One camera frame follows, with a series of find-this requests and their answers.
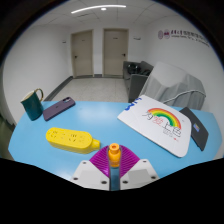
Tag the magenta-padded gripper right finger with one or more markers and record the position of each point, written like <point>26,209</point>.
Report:
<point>136,173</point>

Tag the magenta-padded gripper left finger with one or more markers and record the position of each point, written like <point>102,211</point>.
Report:
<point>91,175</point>

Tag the orange charger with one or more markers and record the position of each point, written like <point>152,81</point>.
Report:
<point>114,155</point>

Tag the white rainbow mouse pad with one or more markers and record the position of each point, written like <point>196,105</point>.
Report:
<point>156,128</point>

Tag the black notebook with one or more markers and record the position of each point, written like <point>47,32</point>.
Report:
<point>196,131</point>

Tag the purple smartphone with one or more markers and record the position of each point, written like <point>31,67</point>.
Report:
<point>58,109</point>

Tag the grey sofa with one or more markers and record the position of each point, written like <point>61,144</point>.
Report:
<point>135,86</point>

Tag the teal mug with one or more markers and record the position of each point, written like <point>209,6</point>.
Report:
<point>32,108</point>

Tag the white cloth-covered furniture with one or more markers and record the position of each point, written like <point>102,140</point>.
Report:
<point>171,83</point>

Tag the black bag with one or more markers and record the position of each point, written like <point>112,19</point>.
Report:
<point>135,69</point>

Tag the beige door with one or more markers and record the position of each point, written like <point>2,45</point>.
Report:
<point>82,55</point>
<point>115,53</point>

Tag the round ceiling light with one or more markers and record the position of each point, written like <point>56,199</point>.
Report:
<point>103,9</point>

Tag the long ceiling light strip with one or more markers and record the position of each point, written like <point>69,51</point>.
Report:
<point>93,8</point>

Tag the wall logo sign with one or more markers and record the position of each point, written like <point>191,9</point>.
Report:
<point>183,36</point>

